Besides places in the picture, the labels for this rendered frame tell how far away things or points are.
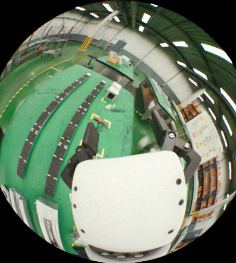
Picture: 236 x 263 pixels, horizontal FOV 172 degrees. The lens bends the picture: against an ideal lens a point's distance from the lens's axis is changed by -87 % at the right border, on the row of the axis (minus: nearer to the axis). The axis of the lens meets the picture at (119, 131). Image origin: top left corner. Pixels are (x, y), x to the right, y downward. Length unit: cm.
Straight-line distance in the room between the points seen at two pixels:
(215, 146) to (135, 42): 1063
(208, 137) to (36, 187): 308
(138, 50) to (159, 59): 252
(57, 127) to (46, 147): 13
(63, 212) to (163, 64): 1157
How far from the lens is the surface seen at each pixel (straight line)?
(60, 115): 56
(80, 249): 73
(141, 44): 1081
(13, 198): 56
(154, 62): 1098
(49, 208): 41
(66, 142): 45
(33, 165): 49
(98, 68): 198
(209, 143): 274
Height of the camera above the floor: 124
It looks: 45 degrees down
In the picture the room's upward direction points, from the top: 52 degrees clockwise
